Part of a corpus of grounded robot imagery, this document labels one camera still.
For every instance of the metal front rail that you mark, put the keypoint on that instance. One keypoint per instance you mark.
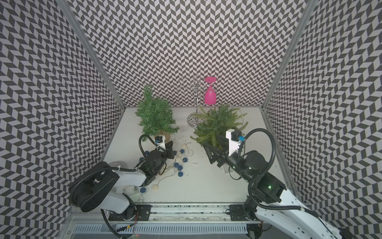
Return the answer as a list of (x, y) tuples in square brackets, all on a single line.
[(155, 214)]

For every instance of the pink plastic wine glass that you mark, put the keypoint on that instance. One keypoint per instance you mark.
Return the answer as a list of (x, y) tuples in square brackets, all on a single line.
[(210, 95)]

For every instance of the light green christmas tree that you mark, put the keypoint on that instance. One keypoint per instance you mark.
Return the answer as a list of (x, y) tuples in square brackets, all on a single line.
[(209, 127)]

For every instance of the clear battery box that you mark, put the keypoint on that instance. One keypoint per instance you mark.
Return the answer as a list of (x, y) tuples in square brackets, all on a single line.
[(226, 169)]

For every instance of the dark green small christmas tree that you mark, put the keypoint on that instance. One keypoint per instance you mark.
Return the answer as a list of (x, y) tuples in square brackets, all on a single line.
[(156, 115)]

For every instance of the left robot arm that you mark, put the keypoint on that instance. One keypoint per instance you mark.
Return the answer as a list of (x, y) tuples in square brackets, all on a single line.
[(96, 188)]

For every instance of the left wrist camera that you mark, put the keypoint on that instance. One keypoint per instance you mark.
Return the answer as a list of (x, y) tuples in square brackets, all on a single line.
[(160, 142)]

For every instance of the chrome wire glass rack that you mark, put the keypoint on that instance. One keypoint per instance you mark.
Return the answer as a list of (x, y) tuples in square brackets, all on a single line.
[(194, 85)]

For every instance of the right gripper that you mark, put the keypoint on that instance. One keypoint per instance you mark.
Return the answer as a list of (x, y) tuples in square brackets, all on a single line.
[(216, 153)]

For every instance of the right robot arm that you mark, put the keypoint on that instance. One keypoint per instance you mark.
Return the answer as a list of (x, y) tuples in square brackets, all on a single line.
[(269, 200)]

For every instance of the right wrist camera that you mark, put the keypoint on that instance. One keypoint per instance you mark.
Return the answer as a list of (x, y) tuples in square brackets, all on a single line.
[(235, 139)]

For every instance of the blue and white ball garland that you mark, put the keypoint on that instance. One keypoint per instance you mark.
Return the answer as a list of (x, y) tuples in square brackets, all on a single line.
[(176, 164)]

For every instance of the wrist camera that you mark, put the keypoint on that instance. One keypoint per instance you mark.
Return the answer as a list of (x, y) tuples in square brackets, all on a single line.
[(160, 142), (235, 139)]

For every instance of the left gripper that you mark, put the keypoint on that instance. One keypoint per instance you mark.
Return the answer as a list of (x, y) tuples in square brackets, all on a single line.
[(169, 150)]

